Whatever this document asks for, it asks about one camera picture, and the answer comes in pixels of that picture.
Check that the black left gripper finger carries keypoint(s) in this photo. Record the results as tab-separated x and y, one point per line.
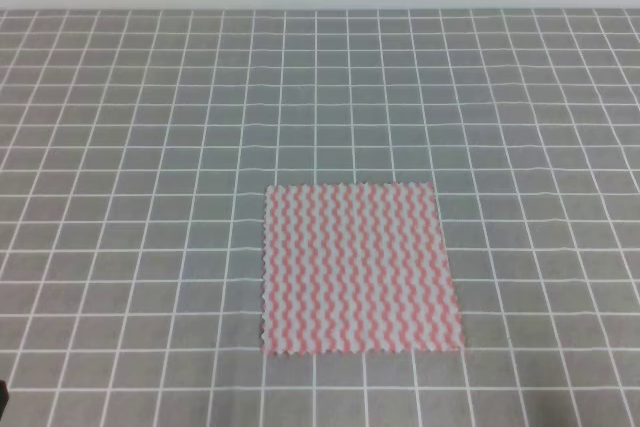
4	397

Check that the pink striped towel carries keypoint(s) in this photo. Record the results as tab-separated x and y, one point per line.
353	268

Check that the grey checked tablecloth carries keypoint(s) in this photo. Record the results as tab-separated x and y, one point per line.
136	148

